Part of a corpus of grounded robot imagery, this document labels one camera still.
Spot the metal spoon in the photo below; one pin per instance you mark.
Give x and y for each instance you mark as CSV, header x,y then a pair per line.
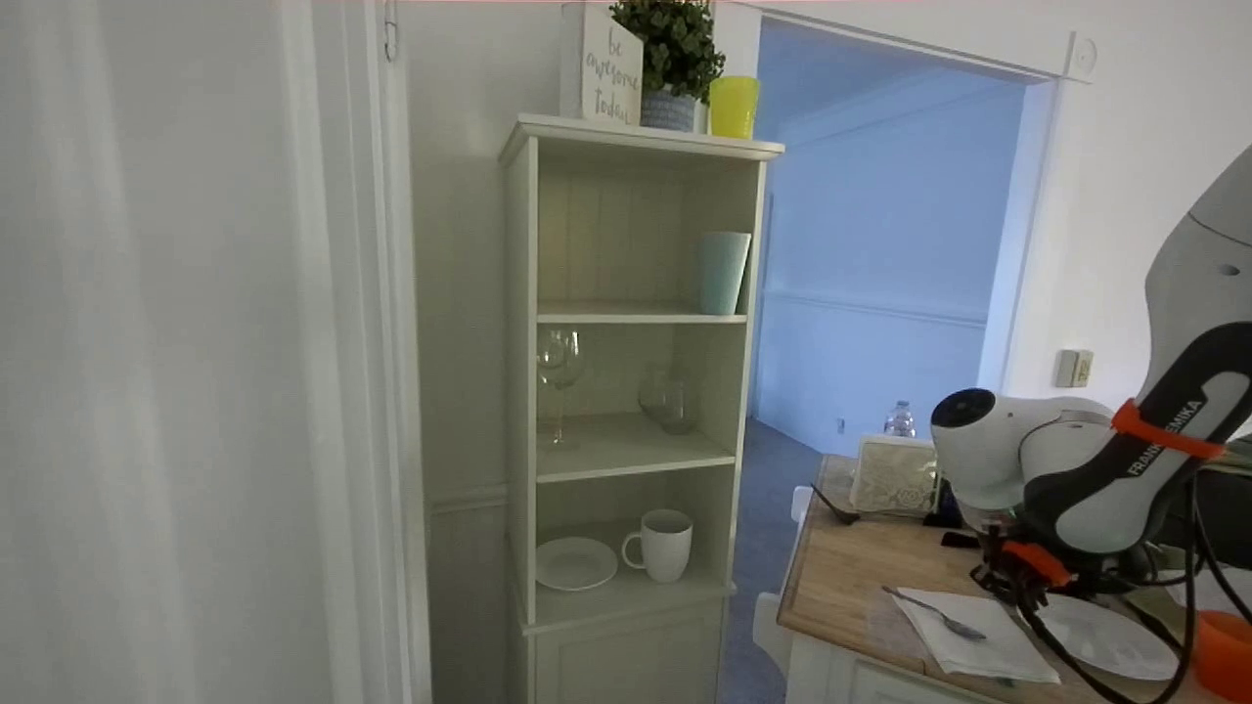
x,y
951,629

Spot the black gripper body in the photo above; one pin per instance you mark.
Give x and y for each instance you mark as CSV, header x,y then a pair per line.
x,y
1015,572

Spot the pale teal cup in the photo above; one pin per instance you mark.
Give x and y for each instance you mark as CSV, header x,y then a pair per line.
x,y
723,273

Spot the white ceramic mug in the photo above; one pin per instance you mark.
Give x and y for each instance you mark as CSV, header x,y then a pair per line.
x,y
665,544

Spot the orange plastic cup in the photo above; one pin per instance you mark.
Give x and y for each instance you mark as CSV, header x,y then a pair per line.
x,y
1232,660

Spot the clear wine glass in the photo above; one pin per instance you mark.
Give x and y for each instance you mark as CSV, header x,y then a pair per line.
x,y
562,362

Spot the white paper napkin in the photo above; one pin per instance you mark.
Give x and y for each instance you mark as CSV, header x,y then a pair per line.
x,y
992,650

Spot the yellow plastic cup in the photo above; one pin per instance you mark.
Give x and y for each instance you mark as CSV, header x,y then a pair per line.
x,y
732,108

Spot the white lettered sign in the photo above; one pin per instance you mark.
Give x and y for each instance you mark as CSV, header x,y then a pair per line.
x,y
607,70

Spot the clear plastic water bottle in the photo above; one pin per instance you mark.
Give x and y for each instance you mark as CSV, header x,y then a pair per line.
x,y
902,422

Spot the cream wooden shelf cabinet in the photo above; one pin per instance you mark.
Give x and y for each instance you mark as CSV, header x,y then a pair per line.
x,y
523,392

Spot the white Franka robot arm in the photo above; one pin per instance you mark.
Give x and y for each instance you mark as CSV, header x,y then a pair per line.
x,y
1044,453

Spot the white plate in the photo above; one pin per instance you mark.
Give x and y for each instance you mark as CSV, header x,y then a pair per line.
x,y
1109,643
576,564

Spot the beige patterned box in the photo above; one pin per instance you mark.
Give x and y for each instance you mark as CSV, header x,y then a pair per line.
x,y
894,476

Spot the green potted plant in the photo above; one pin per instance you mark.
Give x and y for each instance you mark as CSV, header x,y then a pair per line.
x,y
672,46

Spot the white wall switch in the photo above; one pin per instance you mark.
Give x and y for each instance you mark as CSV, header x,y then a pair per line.
x,y
1074,371

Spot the metal door hinge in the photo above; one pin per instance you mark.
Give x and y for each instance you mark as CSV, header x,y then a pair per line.
x,y
388,38

